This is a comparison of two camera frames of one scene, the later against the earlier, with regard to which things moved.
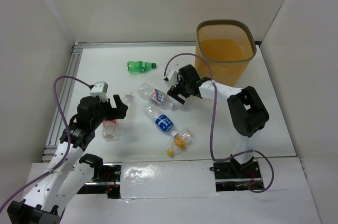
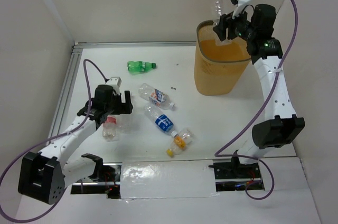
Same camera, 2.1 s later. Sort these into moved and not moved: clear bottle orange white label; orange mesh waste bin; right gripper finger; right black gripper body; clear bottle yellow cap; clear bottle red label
Moved: right gripper finger; right black gripper body
Not moved: orange mesh waste bin; clear bottle yellow cap; clear bottle orange white label; clear bottle red label
